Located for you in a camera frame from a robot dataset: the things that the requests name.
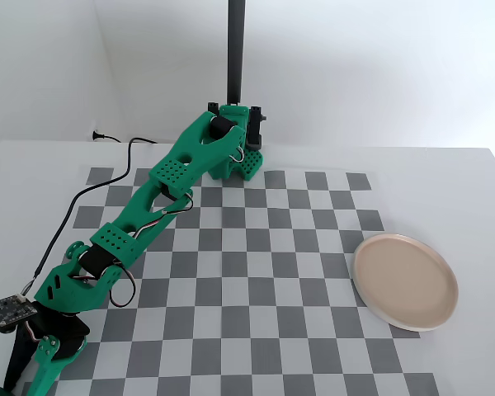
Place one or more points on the green gripper black servo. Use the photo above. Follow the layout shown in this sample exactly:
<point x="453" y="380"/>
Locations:
<point x="68" y="335"/>

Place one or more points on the green five-joint robot arm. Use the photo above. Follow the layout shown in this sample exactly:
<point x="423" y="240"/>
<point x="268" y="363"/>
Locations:
<point x="177" y="165"/>

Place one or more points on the beige round plate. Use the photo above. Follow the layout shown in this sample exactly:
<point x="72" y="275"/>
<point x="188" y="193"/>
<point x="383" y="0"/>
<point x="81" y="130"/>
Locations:
<point x="404" y="280"/>

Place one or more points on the grey white checkerboard mat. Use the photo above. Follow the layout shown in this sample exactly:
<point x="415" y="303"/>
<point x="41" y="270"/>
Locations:
<point x="231" y="288"/>

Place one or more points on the black vertical pole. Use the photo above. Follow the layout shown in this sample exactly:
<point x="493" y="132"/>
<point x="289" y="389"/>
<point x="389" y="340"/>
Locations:
<point x="236" y="41"/>

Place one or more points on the black wrist camera board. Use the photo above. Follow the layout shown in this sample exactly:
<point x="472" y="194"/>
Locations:
<point x="6" y="311"/>

